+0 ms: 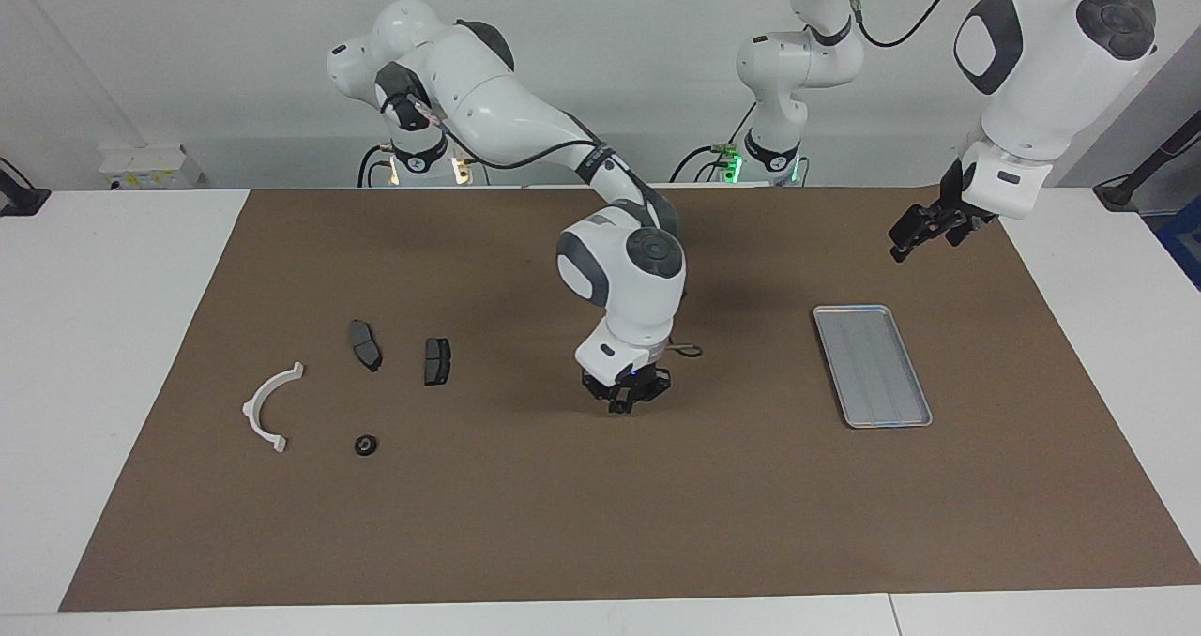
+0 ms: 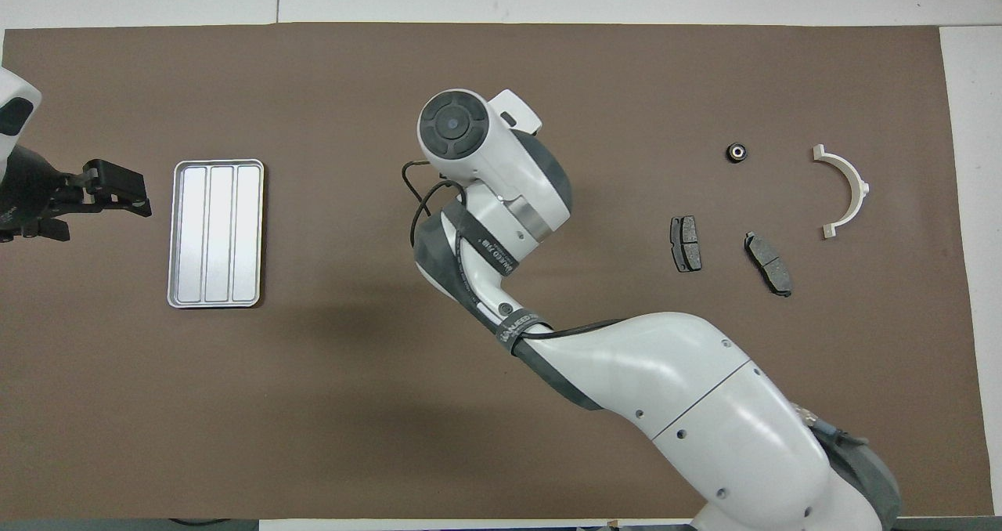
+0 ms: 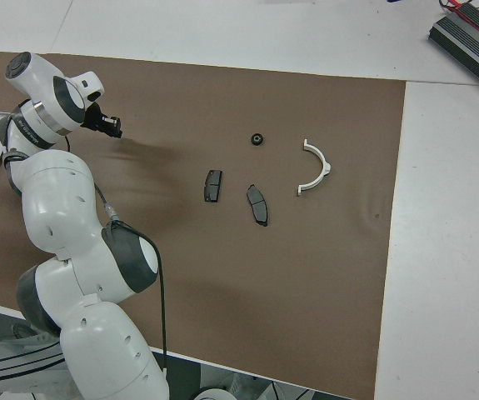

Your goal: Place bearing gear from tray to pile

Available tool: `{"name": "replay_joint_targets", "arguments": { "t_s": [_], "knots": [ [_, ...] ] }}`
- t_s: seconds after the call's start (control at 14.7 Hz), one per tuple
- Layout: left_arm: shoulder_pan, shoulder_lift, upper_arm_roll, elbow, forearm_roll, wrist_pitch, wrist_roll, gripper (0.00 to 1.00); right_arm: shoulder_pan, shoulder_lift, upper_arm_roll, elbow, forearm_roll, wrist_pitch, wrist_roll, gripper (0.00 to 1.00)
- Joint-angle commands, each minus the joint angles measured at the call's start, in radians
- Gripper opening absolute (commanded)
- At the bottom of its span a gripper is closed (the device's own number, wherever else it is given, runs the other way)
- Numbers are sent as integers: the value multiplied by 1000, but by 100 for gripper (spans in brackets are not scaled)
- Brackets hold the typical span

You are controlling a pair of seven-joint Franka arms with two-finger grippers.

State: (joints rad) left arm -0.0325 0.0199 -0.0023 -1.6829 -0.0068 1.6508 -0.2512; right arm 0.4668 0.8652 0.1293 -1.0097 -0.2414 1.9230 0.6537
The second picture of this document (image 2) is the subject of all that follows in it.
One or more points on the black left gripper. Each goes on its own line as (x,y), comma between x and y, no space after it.
(31,190)

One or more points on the large black bearing gear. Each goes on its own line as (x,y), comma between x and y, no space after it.
(736,153)

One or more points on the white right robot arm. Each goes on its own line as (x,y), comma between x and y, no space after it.
(665,374)

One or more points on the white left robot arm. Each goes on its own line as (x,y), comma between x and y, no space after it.
(12,96)

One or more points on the silver metal tray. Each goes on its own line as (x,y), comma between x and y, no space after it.
(215,233)

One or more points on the brown table mat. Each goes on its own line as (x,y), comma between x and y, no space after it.
(352,421)

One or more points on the rectangular dark grey brake pad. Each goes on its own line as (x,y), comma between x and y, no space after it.
(686,243)

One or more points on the curved dark grey brake pad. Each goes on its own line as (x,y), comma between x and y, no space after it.
(767,263)

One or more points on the white curved plastic bracket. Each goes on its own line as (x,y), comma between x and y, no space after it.
(858,186)

